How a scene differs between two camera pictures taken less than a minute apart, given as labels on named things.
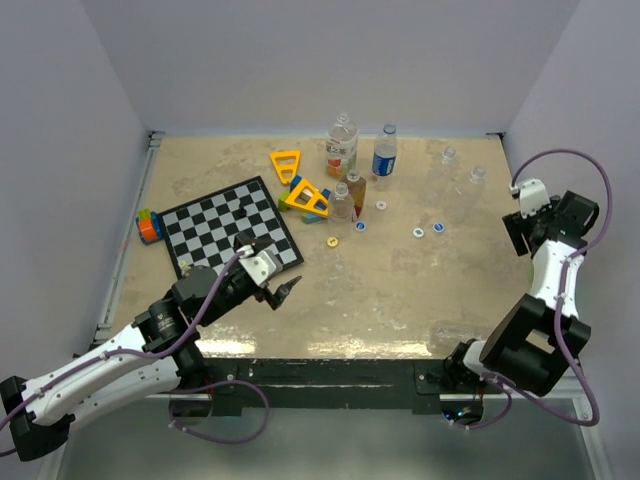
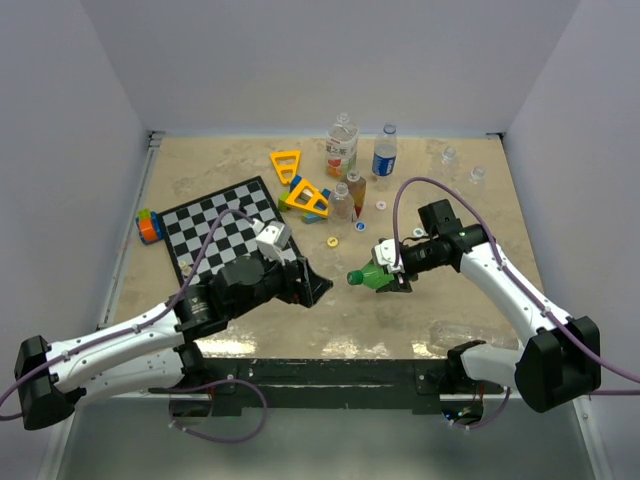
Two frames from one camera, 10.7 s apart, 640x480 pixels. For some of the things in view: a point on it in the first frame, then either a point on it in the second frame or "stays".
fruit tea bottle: (341, 147) stays
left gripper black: (275, 299) to (308, 290)
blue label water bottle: (385, 152) stays
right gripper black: (518, 226) to (400, 284)
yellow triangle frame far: (286, 163) stays
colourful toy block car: (150, 226) stays
